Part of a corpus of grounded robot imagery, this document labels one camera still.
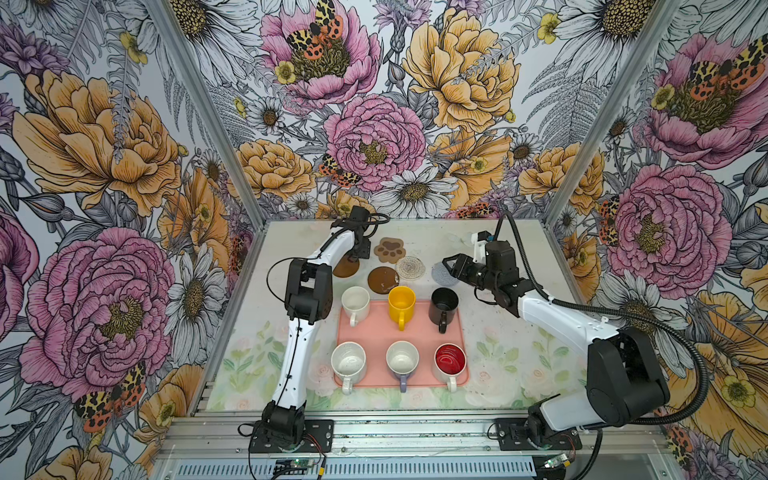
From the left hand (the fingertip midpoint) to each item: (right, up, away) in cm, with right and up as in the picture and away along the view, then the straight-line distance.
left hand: (352, 256), depth 108 cm
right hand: (+30, -4, -21) cm, 37 cm away
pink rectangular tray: (+10, -23, -15) cm, 29 cm away
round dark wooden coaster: (-2, -3, -3) cm, 5 cm away
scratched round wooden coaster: (+10, -8, -2) cm, 13 cm away
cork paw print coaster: (+13, +2, +3) cm, 14 cm away
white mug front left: (+2, -29, -23) cm, 37 cm away
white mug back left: (+3, -13, -16) cm, 21 cm away
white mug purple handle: (+17, -28, -22) cm, 40 cm away
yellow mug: (+17, -15, -10) cm, 25 cm away
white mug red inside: (+30, -29, -23) cm, 48 cm away
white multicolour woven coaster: (+21, -4, 0) cm, 21 cm away
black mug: (+30, -15, -14) cm, 37 cm away
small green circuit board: (-9, -48, -37) cm, 61 cm away
